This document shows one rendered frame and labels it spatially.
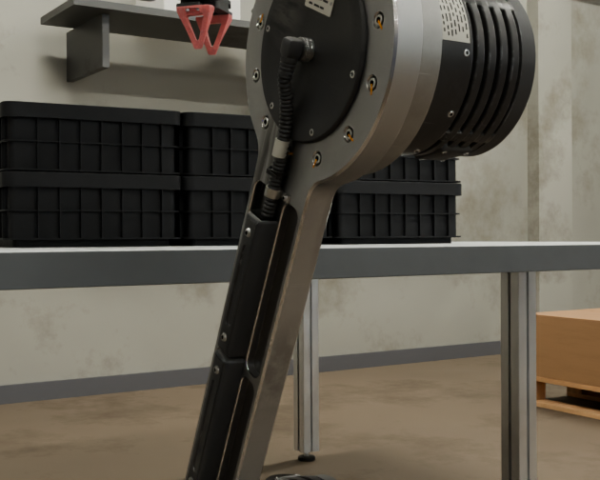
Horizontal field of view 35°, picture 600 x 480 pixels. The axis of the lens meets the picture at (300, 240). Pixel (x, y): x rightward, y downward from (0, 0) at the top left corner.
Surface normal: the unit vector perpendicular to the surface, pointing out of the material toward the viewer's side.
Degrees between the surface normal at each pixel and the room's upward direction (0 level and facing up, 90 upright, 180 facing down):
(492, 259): 90
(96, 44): 90
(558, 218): 90
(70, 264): 90
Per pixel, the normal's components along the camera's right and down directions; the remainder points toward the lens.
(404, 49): 0.54, 0.15
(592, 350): -0.86, 0.00
